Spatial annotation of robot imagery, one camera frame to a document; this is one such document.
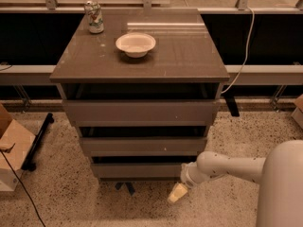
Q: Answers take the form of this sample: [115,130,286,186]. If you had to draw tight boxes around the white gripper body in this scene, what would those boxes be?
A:
[180,162,205,189]

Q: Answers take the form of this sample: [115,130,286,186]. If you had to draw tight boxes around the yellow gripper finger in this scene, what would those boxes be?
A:
[168,183,187,203]

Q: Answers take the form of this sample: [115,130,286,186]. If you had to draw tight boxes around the grey bottom drawer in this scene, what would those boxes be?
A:
[91,163,182,179]

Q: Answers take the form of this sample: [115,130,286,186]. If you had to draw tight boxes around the grey drawer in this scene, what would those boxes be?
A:
[80,137,207,156]
[91,163,182,179]
[62,100,219,127]

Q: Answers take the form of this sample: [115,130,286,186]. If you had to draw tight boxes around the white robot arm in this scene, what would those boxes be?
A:
[168,140,303,227]

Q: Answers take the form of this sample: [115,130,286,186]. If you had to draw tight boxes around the grey middle drawer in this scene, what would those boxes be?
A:
[80,137,207,156]

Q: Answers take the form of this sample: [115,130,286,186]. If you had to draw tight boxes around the grey drawer cabinet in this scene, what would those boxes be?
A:
[50,9,229,182]

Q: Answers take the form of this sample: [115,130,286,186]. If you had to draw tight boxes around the grey top drawer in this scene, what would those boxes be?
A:
[62,100,219,127]

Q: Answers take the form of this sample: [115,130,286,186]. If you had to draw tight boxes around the black table leg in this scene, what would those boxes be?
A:
[223,91,240,117]

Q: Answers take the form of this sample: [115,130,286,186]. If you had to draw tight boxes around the cardboard box right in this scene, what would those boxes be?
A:
[291,94,303,129]

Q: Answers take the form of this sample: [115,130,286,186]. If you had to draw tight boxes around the cardboard box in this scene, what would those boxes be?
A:
[0,104,35,191]
[291,94,303,129]

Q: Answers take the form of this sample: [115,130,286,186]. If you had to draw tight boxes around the white paper bowl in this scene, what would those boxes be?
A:
[116,32,156,58]

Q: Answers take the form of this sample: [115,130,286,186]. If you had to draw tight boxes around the black bar stand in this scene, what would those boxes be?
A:
[22,113,54,171]

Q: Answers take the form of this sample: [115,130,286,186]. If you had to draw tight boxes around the cardboard box left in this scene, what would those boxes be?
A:
[0,104,35,191]

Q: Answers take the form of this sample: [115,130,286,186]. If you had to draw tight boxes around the white cable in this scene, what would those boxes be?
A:
[220,7,256,96]

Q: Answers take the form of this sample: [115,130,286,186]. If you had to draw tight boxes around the black floor cable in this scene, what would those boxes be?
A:
[0,148,47,227]

